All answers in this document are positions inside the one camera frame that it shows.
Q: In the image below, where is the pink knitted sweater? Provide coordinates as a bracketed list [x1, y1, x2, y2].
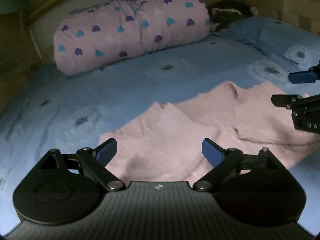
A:
[100, 82, 319, 184]

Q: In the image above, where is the black and white garment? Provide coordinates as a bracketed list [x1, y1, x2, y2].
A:
[207, 0, 258, 31]

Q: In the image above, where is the blue floral pillow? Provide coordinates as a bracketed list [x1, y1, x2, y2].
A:
[215, 16, 319, 72]

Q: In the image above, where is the wooden bed headboard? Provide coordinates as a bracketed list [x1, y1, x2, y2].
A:
[22, 0, 226, 66]

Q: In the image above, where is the blue floral bed sheet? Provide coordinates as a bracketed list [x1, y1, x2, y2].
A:
[1, 35, 319, 235]

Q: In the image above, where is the pink heart-patterned rolled quilt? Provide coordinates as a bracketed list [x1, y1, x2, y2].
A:
[54, 0, 210, 76]

